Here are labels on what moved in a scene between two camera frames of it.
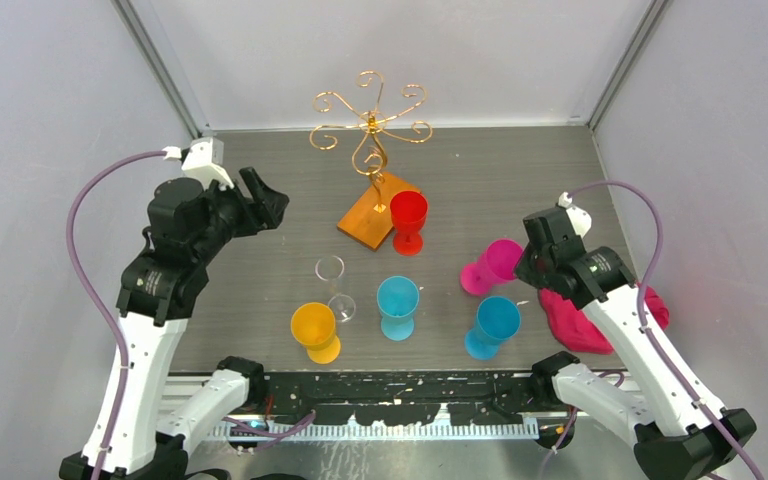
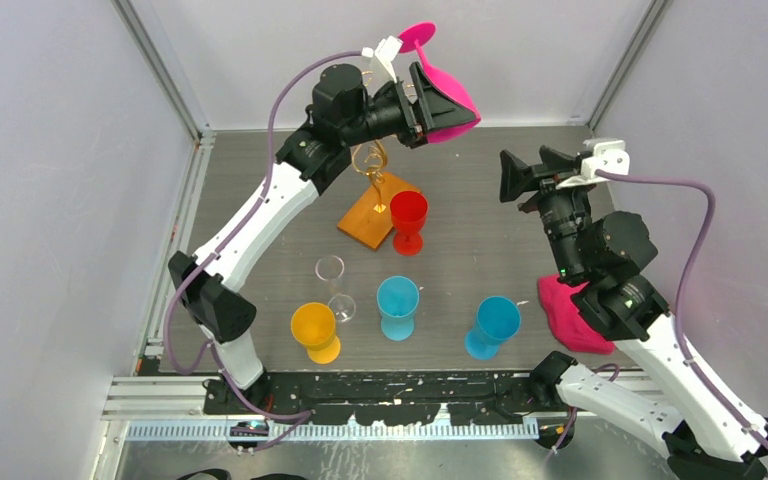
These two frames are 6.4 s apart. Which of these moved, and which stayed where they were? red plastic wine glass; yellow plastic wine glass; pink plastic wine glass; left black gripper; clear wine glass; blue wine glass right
Moved: left black gripper; pink plastic wine glass
Stayed: blue wine glass right; yellow plastic wine glass; clear wine glass; red plastic wine glass
